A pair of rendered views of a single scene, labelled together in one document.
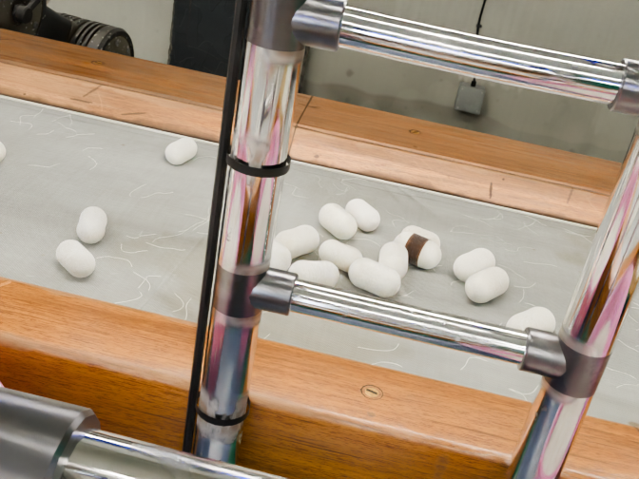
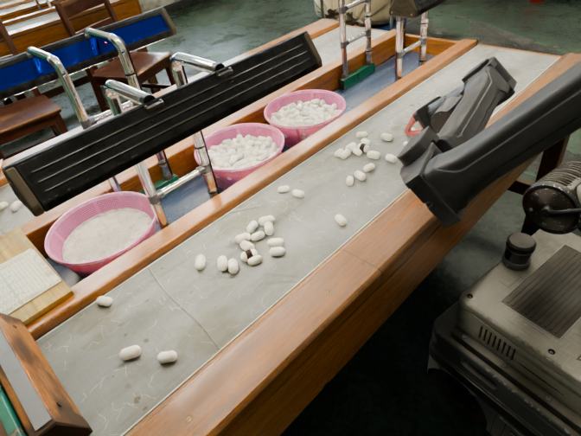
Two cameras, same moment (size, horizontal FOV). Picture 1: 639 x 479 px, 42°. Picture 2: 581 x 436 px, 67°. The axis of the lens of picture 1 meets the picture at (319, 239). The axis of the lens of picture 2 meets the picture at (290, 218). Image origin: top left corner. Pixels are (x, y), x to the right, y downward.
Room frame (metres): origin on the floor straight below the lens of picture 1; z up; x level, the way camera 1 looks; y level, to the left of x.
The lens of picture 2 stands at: (1.10, -0.47, 1.39)
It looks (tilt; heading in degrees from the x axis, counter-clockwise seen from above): 39 degrees down; 137
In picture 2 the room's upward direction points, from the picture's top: 9 degrees counter-clockwise
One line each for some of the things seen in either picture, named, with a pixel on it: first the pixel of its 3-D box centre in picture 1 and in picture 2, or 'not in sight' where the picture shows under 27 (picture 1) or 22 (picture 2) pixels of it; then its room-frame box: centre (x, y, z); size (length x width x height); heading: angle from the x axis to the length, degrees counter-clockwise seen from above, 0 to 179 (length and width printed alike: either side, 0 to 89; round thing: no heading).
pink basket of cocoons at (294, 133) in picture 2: not in sight; (305, 119); (0.22, 0.51, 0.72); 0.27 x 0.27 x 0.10
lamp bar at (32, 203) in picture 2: not in sight; (189, 104); (0.46, -0.06, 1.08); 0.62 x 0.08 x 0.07; 86
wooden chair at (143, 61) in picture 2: not in sight; (129, 65); (-1.75, 0.97, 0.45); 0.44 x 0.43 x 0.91; 107
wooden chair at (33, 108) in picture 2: not in sight; (13, 114); (-1.74, 0.17, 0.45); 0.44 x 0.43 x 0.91; 82
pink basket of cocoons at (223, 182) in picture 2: not in sight; (242, 158); (0.20, 0.23, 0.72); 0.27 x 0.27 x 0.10
